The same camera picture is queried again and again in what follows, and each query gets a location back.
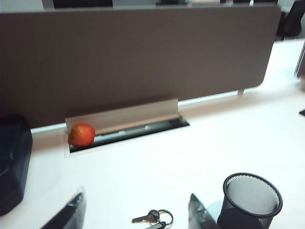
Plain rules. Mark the white divider support bracket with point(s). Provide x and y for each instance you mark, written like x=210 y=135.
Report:
x=240 y=92

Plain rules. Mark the black mat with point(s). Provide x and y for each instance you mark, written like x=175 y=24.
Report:
x=302 y=111

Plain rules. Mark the red orange round fruit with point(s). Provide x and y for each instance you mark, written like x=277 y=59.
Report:
x=82 y=134

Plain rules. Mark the black box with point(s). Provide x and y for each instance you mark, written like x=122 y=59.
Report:
x=13 y=162

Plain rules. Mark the black office chair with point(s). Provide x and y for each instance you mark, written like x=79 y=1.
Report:
x=293 y=21

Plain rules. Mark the black mesh basket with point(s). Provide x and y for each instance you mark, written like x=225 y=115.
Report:
x=228 y=214

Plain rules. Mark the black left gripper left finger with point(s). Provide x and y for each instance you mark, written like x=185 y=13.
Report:
x=69 y=214

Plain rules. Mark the brown desk divider panel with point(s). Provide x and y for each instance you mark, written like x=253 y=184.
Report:
x=143 y=59

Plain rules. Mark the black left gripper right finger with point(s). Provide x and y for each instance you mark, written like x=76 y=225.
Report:
x=199 y=214

